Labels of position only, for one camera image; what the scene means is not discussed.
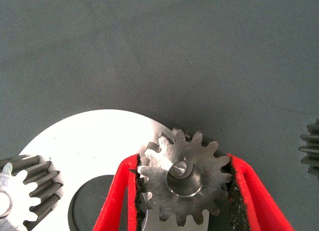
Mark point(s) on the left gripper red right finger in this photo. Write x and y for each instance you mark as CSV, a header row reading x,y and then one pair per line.
x,y
256,198

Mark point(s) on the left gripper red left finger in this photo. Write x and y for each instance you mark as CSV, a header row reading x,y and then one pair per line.
x,y
117,196

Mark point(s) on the small steel gear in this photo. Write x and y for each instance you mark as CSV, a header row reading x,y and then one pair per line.
x,y
40,176
202,163

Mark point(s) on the large steel gear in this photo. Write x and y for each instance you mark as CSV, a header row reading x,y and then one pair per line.
x,y
310,148

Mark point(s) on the round metal plate with pins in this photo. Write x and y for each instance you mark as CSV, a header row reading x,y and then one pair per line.
x,y
94,141

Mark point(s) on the dark grey table cloth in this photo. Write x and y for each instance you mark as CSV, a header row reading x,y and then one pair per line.
x,y
174,54

